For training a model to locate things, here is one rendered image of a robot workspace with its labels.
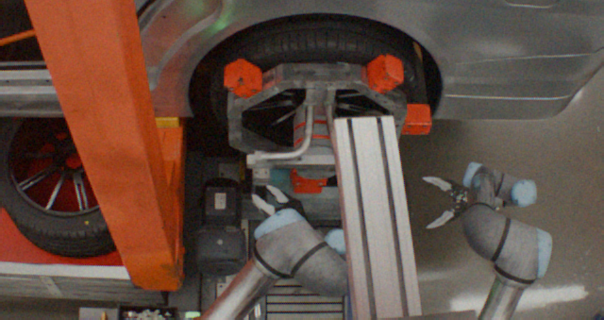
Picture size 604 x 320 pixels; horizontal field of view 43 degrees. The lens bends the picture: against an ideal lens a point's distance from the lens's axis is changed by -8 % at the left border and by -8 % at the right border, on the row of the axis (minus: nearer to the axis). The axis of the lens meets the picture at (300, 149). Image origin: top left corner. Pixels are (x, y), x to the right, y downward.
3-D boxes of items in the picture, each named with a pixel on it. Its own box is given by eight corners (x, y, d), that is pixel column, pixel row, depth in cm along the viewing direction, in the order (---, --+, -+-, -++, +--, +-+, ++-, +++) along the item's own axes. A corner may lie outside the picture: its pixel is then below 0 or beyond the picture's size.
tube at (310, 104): (315, 106, 248) (317, 86, 238) (317, 164, 239) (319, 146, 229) (255, 105, 247) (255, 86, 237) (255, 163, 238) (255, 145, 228)
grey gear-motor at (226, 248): (247, 192, 332) (246, 150, 301) (247, 291, 313) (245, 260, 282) (202, 192, 331) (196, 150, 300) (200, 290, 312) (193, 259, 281)
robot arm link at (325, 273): (355, 277, 186) (397, 277, 232) (322, 244, 189) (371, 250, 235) (319, 312, 187) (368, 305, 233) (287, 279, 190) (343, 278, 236)
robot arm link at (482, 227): (447, 253, 198) (460, 185, 243) (488, 267, 196) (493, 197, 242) (464, 212, 194) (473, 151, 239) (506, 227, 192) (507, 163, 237)
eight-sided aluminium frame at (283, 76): (389, 152, 287) (414, 64, 239) (390, 169, 284) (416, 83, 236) (230, 151, 284) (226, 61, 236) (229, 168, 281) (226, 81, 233)
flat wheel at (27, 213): (144, 90, 330) (138, 57, 310) (184, 235, 302) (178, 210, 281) (-5, 131, 318) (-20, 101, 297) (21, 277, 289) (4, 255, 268)
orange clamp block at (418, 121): (398, 114, 267) (426, 114, 267) (400, 135, 263) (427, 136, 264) (401, 103, 261) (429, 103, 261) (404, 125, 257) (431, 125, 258)
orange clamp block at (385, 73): (381, 73, 246) (402, 59, 239) (383, 95, 242) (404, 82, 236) (363, 65, 242) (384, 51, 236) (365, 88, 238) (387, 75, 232)
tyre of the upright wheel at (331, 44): (306, -47, 233) (174, 53, 275) (309, 17, 221) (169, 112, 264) (451, 41, 272) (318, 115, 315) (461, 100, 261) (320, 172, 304)
